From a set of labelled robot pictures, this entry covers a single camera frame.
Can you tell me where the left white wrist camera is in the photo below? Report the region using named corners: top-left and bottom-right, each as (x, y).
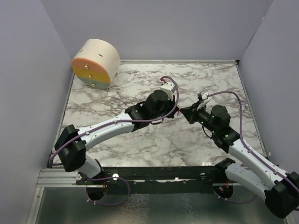
top-left (160, 82), bottom-right (176, 100)

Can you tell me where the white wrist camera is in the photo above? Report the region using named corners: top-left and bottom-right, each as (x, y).
top-left (197, 90), bottom-right (211, 110)
top-left (160, 82), bottom-right (176, 100)

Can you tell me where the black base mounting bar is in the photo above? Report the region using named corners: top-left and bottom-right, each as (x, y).
top-left (76, 158), bottom-right (235, 195)

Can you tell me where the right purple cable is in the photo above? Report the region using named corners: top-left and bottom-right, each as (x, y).
top-left (206, 91), bottom-right (299, 203)

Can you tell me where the cream cylinder tricolour face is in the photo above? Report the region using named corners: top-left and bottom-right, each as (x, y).
top-left (71, 39), bottom-right (121, 89)

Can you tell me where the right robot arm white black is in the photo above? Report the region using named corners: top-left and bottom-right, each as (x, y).
top-left (181, 105), bottom-right (299, 218)

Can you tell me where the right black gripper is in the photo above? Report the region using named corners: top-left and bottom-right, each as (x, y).
top-left (181, 100), bottom-right (218, 134)

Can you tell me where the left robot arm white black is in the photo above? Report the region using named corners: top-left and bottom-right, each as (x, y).
top-left (54, 87), bottom-right (178, 184)

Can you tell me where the pink strap keyring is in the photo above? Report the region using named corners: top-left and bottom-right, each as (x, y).
top-left (177, 106), bottom-right (181, 117)

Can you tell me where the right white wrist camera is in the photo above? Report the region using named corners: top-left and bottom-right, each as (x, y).
top-left (197, 90), bottom-right (211, 110)

